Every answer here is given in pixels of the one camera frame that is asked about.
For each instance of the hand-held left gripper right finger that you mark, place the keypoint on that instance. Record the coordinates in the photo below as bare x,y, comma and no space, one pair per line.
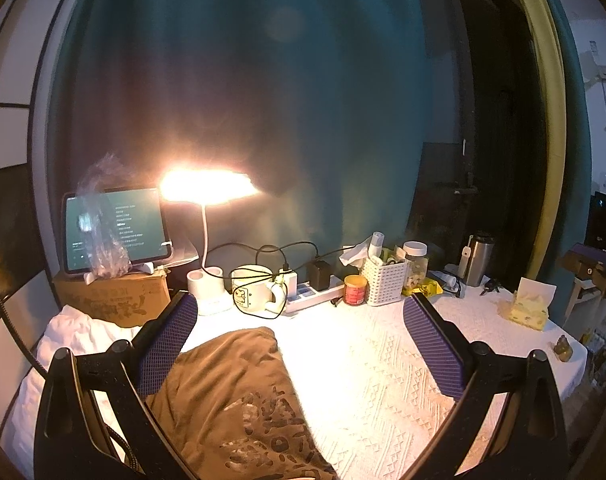
435,345

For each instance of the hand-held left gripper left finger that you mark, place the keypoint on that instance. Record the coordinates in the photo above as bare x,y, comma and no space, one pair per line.
168,340

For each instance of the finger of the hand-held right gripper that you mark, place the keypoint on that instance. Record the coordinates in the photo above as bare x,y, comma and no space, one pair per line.
578,266
590,254

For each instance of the brown printed t-shirt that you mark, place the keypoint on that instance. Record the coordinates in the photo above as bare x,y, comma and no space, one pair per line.
223,380

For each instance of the white stool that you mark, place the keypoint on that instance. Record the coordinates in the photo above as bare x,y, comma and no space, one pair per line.
583,295

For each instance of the black monitor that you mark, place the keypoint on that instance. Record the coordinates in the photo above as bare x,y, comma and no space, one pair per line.
605,220

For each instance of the yellow snack packet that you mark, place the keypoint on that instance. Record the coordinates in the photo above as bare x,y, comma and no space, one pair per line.
428,288

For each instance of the white textured tablecloth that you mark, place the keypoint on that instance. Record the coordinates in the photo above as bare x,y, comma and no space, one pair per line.
373,360

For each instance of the white desk lamp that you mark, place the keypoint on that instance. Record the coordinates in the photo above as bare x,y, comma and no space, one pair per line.
205,287

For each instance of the yellow tissue box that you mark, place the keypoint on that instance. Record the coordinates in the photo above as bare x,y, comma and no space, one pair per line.
525,312

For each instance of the cardboard box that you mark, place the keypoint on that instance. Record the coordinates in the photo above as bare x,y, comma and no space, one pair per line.
113,295

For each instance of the white tablet stand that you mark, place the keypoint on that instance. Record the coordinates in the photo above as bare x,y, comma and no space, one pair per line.
148,266

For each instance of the white lattice basket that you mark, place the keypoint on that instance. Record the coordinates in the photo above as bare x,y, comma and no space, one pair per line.
385,285

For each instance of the glass jar white lid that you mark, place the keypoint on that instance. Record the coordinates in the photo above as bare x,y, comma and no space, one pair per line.
415,265

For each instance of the cream bear print mug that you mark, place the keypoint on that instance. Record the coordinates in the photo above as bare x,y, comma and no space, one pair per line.
248,295

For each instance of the stainless steel tumbler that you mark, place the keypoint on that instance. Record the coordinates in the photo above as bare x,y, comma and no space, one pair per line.
478,260

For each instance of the red can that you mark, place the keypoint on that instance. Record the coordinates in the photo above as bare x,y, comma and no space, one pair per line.
355,291

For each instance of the white pillow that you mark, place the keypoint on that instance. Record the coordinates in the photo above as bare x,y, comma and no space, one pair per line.
68,330

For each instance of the white spray bottle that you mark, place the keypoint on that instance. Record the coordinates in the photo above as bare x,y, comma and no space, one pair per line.
377,242

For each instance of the clear plastic bag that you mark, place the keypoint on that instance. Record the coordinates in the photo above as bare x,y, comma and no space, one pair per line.
103,240

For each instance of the grey tablet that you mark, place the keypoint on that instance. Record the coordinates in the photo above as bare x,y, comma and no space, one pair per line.
133,225

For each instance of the crumpled white tissue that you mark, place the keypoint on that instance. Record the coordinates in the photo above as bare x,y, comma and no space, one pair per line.
355,255

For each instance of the white plug adapter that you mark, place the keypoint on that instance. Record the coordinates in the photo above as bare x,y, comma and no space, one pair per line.
289,282

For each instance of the white power strip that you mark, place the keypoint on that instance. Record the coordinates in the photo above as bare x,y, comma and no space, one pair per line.
308,300

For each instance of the black charger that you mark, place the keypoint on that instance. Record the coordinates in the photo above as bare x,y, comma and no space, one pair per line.
319,275

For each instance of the dark door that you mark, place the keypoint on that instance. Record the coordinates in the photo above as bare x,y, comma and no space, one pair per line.
483,160

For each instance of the yellow door frame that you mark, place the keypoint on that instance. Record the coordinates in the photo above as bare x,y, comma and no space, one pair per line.
548,110

